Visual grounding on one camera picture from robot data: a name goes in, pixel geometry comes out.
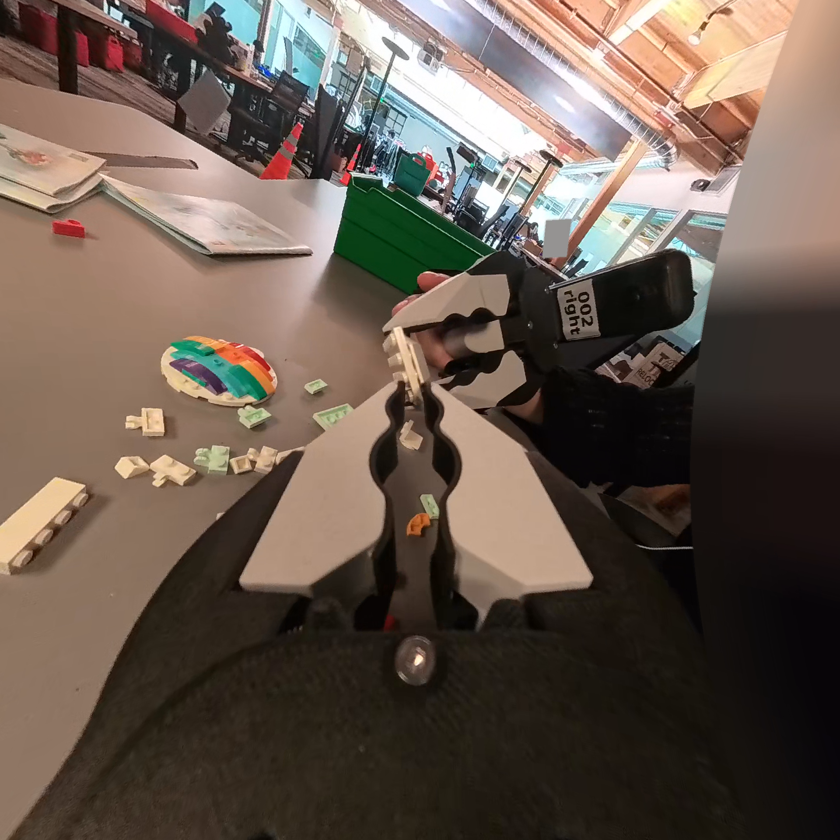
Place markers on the row of red storage bins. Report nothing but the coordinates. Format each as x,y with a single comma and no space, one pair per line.
98,46

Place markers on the orange curved lego piece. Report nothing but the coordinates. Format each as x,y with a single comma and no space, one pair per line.
417,525

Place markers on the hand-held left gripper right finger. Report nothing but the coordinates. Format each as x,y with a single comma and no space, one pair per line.
512,525

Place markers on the person's right forearm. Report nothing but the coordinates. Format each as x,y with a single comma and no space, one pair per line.
623,426

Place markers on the orange traffic cone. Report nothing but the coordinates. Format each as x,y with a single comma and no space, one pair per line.
282,157
350,169

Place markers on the large mint lego plate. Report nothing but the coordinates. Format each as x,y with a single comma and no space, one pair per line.
331,418

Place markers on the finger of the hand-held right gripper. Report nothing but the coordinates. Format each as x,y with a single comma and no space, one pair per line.
459,295
502,387

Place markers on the green plastic bin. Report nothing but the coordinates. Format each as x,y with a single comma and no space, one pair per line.
400,229

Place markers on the white lego slope piece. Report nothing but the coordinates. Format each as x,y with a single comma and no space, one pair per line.
410,436

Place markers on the black floor lamp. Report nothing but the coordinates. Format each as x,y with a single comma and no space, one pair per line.
396,105

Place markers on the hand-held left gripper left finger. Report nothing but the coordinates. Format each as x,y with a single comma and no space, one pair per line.
315,525

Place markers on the small red lego piece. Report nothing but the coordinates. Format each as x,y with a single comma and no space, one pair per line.
67,228

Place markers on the long white lego brick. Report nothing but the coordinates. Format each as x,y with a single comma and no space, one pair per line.
39,525

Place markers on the rainbow lego plate assembly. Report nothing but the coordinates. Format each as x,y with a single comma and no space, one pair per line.
216,371

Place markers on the small mint lego plate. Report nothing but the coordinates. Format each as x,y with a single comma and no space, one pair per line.
429,505

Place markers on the lego instruction booklet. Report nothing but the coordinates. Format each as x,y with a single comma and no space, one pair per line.
46,200
210,220
46,161

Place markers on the white panel board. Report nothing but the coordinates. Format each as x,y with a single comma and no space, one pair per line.
205,102

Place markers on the pile of small white pieces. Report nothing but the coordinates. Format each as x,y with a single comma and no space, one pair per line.
145,423

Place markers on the small mint lego piece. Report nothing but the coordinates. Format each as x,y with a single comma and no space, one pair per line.
254,417
316,387
213,460

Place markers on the white studded lego plate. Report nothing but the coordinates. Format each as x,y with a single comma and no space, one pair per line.
410,361

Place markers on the cardboard box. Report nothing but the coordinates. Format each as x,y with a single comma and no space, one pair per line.
649,367

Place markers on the person's right hand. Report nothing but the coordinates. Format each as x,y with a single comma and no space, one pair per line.
436,351

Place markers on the green carry basket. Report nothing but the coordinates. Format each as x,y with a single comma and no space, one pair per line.
411,174

